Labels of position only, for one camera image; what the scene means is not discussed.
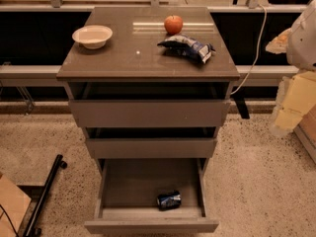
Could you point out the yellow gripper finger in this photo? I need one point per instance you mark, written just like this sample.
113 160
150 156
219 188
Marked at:
295 97
279 44

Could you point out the red apple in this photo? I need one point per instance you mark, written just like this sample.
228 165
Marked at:
173 24

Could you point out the blue white chip bag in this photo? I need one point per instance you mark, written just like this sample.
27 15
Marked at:
189 47

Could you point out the grey top drawer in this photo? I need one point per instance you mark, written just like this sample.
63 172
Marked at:
149 104

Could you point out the white bowl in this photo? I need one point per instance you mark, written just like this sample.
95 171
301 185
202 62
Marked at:
92 37

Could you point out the grey drawer cabinet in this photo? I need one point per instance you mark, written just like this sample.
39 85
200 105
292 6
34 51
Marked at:
132 55

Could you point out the cardboard box left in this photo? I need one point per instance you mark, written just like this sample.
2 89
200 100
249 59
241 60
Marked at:
14 207

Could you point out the cardboard box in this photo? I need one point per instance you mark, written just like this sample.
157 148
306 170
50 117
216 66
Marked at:
14 207
306 132

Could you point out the grey middle drawer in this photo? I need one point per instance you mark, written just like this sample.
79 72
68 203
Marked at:
163 142

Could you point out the black metal bar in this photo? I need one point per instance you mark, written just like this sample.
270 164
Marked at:
31 230

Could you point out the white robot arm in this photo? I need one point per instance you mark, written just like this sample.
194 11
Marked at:
301 51

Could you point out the grey drawer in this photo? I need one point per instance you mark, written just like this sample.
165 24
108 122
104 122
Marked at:
149 104
163 142
127 200

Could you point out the cardboard box right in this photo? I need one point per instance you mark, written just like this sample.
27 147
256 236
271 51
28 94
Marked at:
306 132

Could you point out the blue pepsi can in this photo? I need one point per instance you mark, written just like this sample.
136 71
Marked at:
169 200

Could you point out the grey bottom drawer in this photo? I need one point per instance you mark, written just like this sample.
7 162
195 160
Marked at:
127 200

